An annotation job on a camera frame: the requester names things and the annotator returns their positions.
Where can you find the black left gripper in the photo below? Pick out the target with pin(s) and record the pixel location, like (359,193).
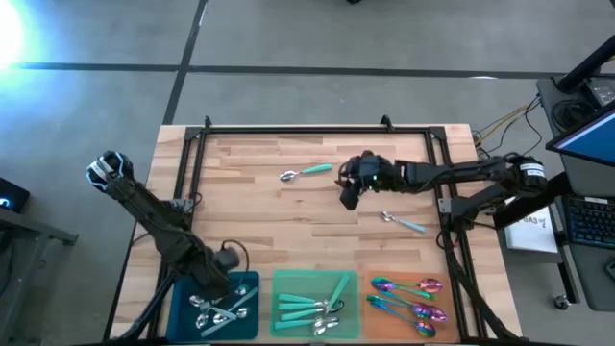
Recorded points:
(206,274)

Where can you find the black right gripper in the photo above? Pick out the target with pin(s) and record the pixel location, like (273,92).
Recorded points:
(370,173)

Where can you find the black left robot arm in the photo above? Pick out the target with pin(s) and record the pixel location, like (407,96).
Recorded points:
(154,216)

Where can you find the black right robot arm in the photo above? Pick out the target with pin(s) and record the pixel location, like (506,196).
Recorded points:
(471,170)

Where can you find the dark blue plastic tray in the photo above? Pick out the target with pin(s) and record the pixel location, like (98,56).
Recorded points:
(182,327)

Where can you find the green plastic tray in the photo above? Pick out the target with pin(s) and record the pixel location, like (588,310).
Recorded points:
(298,283)

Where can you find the orange plastic tray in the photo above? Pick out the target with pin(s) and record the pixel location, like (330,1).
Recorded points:
(451,298)

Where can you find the black diagonal bar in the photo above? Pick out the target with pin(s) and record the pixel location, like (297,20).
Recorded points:
(533,204)

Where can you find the white paper sheet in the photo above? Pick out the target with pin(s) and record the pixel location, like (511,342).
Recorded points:
(528,235)

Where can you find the grey metal bench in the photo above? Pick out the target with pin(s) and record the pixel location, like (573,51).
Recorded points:
(29,226)

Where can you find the grey computer cart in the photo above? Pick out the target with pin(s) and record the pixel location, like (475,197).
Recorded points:
(579,179)

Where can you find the black device with blue light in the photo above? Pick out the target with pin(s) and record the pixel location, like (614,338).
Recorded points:
(14,192)

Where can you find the computer monitor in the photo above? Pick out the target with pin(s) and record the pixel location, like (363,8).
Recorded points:
(591,139)

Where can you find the black backlit keyboard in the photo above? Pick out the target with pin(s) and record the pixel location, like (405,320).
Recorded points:
(591,221)

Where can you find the cart caster wheel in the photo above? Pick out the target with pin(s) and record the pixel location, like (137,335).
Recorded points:
(561,303)

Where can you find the black monitor pole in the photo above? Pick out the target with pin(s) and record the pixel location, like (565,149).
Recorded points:
(586,65)

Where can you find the black power adapter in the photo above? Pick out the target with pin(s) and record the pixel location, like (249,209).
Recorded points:
(603,91)

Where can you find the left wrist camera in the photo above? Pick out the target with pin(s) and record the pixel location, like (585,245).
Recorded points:
(227,258)

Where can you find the black metal table frame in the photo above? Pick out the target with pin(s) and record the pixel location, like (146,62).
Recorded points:
(312,130)

